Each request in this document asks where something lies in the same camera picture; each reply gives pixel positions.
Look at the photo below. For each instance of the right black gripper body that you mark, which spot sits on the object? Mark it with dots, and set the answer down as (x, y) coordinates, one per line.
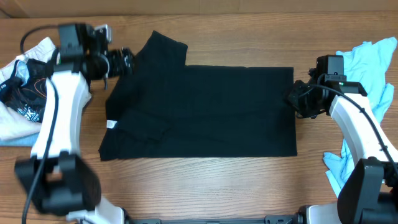
(306, 106)

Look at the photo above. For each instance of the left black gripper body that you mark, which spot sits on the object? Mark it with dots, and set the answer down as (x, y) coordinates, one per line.
(115, 66)

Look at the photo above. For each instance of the black t-shirt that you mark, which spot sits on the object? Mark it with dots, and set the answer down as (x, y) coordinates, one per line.
(166, 108)

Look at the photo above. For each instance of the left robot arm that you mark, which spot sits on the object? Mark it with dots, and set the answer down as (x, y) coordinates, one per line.
(55, 178)

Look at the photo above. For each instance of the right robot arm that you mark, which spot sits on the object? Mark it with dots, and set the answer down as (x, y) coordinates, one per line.
(370, 193)

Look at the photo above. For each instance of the light blue t-shirt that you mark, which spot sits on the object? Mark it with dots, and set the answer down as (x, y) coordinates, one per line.
(367, 64)

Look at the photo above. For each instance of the black patterned folded shirt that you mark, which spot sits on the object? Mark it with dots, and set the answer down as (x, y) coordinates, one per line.
(25, 91)

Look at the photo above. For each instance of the blue denim jeans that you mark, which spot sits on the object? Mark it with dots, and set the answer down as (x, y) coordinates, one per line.
(26, 141)

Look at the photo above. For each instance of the beige folded garment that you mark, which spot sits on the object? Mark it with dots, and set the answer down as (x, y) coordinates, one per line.
(14, 125)

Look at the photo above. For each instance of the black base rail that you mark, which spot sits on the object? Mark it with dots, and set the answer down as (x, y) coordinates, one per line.
(211, 221)

